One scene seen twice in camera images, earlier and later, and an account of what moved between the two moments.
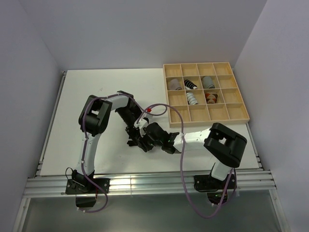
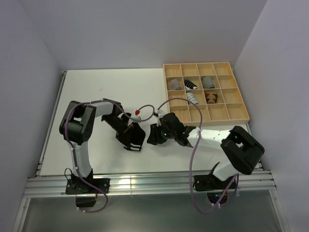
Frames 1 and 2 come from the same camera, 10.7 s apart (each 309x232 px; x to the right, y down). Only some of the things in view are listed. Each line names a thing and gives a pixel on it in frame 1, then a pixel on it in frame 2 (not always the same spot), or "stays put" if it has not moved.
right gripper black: (143, 144) to (154, 137)
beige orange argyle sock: (211, 97) stays put
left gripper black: (133, 132) to (120, 132)
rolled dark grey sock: (207, 82) stays put
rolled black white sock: (189, 85) stays put
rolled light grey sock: (174, 84) stays put
